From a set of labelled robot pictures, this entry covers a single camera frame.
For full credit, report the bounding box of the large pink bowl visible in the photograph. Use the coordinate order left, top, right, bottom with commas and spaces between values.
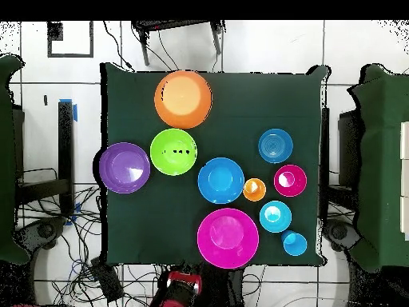
197, 208, 260, 269

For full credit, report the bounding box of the large orange bowl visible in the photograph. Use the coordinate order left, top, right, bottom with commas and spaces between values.
153, 70, 213, 130

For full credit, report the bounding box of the black floor box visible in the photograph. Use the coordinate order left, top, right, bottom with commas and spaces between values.
88, 257, 125, 304

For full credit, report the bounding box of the small ribbed cyan bowl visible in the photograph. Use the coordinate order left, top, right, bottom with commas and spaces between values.
259, 200, 292, 233

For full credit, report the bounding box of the orange cup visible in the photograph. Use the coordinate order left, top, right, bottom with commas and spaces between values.
242, 177, 267, 202

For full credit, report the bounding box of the green bowl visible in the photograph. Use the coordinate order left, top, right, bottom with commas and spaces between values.
149, 128, 198, 177

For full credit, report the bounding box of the blue cup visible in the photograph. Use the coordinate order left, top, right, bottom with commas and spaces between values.
280, 229, 308, 257

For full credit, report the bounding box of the purple bowl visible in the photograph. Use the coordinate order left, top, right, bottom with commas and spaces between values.
98, 142, 152, 195

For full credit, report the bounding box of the small crimson bowl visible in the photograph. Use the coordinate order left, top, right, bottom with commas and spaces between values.
273, 164, 308, 198

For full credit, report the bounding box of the translucent blue bowl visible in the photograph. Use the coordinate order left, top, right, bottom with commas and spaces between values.
257, 128, 294, 165

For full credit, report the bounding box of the black bench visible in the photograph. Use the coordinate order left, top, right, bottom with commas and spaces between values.
320, 106, 363, 221
14, 100, 76, 218

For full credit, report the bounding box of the dark green tablecloth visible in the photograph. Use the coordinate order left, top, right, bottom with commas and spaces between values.
99, 62, 330, 269

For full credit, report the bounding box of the blue tape strip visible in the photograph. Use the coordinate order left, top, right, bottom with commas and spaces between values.
59, 98, 78, 122

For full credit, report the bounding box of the green clothed side table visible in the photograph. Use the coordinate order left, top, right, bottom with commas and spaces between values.
0, 53, 30, 265
347, 62, 409, 273

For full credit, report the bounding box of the black stool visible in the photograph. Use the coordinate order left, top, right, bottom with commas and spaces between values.
131, 20, 227, 67

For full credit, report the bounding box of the white drawer unit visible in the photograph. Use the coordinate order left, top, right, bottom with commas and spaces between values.
399, 121, 409, 241

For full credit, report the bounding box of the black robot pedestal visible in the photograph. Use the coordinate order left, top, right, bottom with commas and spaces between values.
197, 265, 244, 307

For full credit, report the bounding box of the black square frame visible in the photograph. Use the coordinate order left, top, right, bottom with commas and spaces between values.
46, 20, 95, 59

